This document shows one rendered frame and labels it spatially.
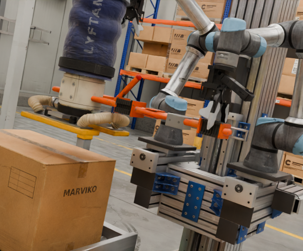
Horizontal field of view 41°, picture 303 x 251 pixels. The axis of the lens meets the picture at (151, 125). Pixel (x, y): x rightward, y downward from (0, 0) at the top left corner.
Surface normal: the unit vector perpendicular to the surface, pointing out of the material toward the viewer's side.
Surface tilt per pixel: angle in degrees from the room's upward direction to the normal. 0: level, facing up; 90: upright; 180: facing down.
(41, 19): 90
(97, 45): 74
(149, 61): 90
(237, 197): 90
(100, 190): 90
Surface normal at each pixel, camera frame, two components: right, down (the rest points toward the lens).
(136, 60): -0.59, -0.04
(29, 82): 0.80, 0.22
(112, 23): 0.67, -0.17
